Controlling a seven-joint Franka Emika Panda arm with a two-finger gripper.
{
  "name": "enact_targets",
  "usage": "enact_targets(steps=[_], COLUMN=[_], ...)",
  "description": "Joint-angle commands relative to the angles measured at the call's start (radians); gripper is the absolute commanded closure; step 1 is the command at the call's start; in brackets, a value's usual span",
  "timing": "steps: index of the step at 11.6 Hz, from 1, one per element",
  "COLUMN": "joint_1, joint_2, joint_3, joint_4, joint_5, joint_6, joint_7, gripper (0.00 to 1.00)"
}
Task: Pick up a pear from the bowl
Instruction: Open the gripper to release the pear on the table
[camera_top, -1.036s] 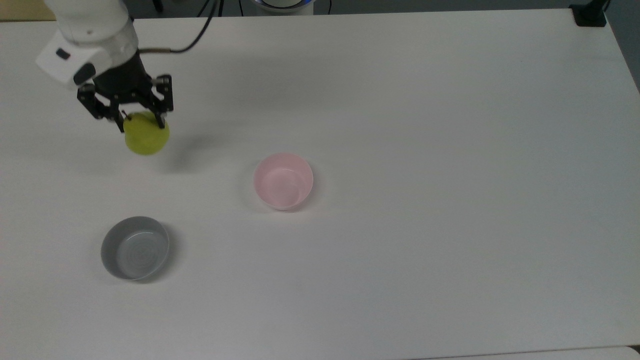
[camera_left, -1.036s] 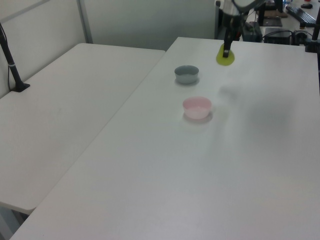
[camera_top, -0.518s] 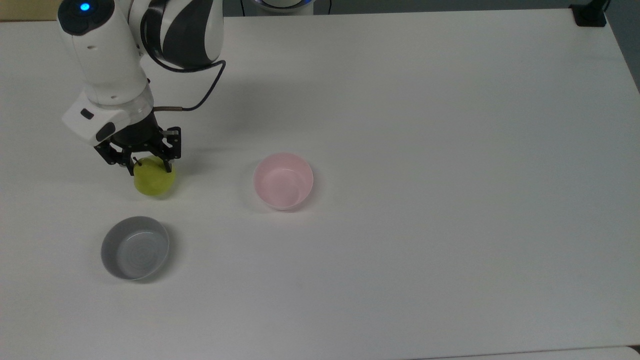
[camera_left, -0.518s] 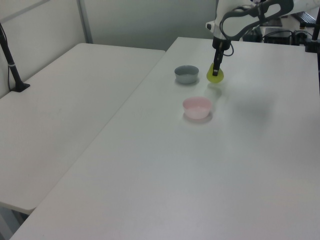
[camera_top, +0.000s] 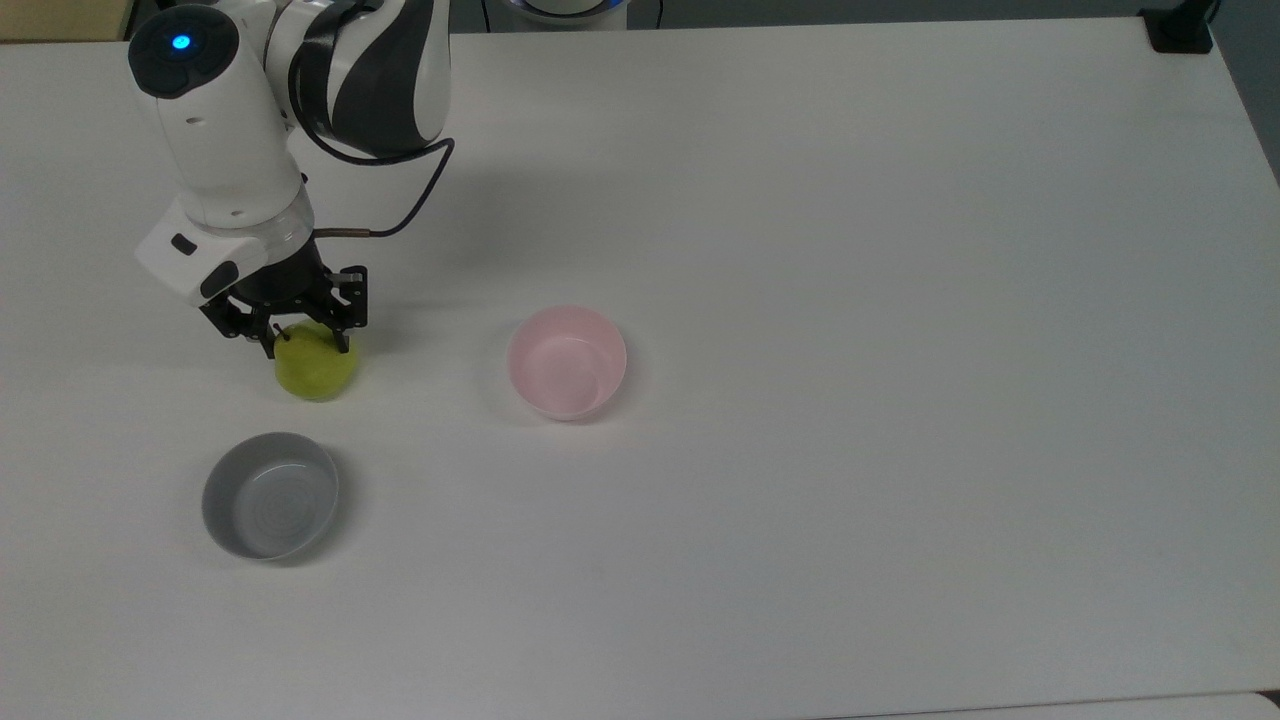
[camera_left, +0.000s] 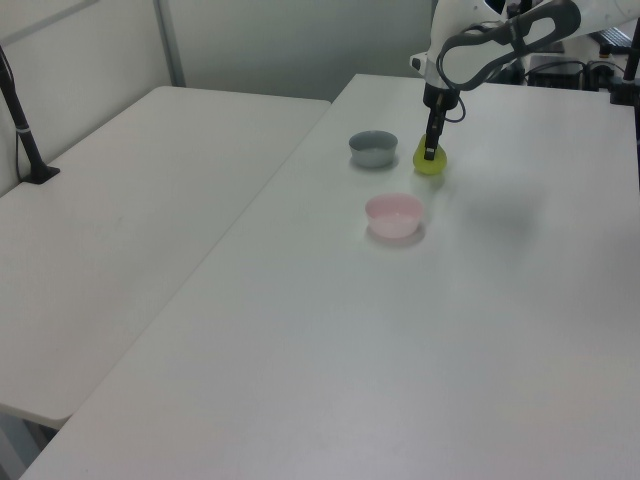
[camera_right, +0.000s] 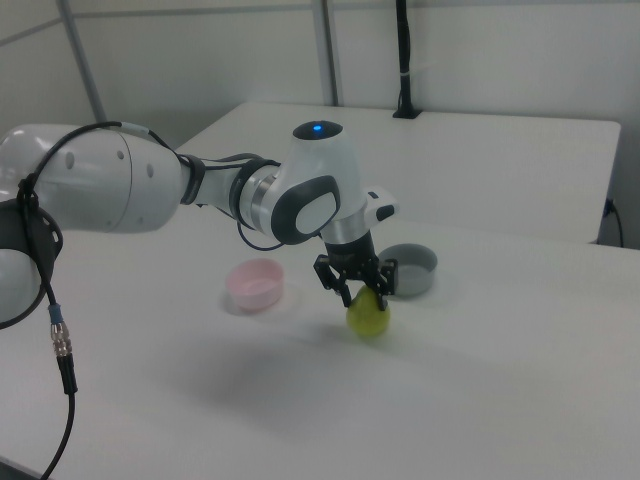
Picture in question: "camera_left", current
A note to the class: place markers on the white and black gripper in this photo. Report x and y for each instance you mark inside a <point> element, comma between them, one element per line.
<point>438,92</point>

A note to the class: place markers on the green pear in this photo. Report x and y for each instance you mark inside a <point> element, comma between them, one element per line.
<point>434,165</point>

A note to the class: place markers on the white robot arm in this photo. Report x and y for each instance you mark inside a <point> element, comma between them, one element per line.
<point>480,45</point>

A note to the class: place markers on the grey plastic bowl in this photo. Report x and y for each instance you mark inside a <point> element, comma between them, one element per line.
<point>372,149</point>

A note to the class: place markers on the pink plastic bowl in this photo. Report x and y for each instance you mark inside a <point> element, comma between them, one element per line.
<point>393,216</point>

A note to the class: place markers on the black background equipment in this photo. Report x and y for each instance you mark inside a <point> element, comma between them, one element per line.
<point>575,67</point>

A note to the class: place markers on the black stand pole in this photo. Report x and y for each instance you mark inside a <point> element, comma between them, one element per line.
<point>628,65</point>

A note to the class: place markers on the white side table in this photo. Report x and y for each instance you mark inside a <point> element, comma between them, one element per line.
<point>115,240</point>

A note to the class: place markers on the black pole with foot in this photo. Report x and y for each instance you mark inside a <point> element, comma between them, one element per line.
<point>22,131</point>

